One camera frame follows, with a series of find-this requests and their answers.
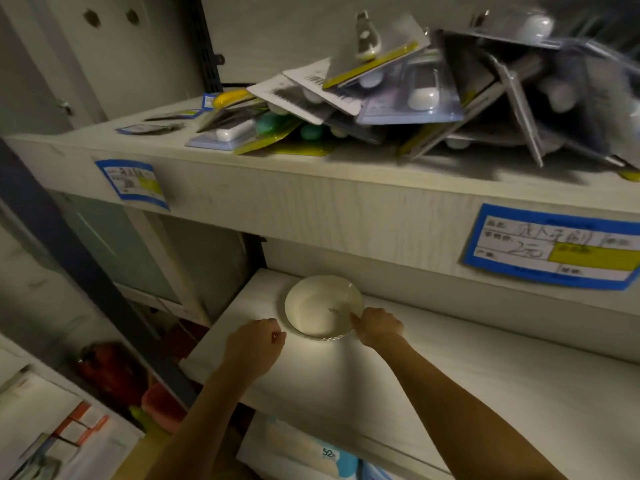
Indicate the person's left hand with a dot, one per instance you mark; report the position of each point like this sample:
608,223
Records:
250,347

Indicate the person's right hand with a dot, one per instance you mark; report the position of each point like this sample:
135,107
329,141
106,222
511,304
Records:
381,327

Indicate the person's left fingers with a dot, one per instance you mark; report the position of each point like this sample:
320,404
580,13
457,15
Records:
276,334

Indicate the person's right fingers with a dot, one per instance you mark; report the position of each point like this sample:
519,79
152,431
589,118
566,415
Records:
358,322

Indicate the white ceramic bowl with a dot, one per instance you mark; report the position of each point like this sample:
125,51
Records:
322,307

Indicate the person's right forearm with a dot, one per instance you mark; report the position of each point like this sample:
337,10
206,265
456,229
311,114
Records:
450,409

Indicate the person's left forearm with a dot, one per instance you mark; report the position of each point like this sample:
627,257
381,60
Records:
210,424

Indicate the white and blue packet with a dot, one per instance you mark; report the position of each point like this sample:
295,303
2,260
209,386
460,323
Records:
315,452

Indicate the light wooden shelf board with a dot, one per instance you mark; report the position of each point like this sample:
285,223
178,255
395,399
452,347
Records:
325,194

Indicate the pink plastic basket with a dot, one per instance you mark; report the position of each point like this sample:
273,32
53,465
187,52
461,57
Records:
162,407

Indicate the white shelf board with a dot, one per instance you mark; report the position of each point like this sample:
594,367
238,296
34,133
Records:
500,394

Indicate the red round container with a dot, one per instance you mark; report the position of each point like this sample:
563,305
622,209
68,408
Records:
112,372

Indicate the large blue price label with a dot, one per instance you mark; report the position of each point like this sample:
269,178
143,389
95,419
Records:
550,247

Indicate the pile of blister card packs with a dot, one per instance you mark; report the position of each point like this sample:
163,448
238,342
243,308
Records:
425,94

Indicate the stack of white boxes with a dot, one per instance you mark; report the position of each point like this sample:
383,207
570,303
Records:
55,429

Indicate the flat blue-edged blister card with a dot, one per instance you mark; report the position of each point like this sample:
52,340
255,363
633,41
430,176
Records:
150,128

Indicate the small blue shelf tag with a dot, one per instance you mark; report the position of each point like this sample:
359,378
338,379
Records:
209,101

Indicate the dark blue metal post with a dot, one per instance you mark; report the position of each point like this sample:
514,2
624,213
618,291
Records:
75,264

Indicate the black slotted upright rail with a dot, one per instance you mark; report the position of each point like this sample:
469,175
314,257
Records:
206,44

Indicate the small metal bracket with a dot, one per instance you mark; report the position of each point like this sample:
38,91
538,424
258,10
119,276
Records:
65,106

